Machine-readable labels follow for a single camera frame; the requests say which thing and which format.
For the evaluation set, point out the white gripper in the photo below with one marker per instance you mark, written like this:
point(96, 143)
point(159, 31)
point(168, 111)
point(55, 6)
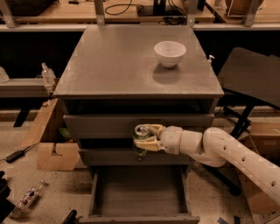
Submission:
point(171, 139)

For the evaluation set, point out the green soda can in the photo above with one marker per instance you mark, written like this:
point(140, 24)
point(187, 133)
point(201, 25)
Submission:
point(141, 132)

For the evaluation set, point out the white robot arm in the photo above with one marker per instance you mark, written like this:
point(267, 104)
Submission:
point(213, 147)

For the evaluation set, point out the open grey bottom drawer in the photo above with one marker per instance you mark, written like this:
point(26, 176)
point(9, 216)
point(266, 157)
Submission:
point(148, 194)

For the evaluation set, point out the grey drawer cabinet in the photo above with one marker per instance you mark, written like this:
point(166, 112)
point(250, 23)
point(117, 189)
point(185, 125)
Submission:
point(114, 70)

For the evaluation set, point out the grey top drawer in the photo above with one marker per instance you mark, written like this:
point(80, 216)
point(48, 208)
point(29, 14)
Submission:
point(122, 125)

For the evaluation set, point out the white ceramic bowl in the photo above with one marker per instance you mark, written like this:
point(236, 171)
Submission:
point(169, 53)

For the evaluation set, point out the small white pump bottle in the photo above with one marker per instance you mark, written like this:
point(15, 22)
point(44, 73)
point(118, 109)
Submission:
point(210, 59)

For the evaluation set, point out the cardboard box left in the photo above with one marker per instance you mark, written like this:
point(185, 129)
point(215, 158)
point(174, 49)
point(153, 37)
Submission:
point(54, 153)

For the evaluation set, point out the cardboard box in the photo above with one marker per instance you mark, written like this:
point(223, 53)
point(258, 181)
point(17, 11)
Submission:
point(264, 139)
point(54, 153)

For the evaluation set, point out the cardboard box right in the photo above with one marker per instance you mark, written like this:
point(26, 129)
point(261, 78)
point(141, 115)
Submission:
point(264, 139)

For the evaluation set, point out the black chair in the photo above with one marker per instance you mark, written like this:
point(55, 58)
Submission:
point(254, 77)

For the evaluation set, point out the clear plastic bottle on shelf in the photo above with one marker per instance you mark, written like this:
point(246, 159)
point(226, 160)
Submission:
point(48, 75)

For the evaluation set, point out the black power adapter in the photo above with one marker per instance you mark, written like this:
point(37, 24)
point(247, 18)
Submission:
point(14, 156)

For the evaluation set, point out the grey low shelf left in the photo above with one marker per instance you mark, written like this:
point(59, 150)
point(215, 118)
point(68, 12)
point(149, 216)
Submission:
point(26, 87)

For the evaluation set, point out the plastic bottle on floor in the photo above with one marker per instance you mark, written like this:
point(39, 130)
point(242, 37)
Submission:
point(27, 200)

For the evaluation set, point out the wooden desk background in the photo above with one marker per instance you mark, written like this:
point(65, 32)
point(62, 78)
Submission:
point(83, 12)

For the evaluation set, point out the black object bottom left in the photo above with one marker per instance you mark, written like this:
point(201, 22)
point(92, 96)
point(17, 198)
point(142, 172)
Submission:
point(6, 207)

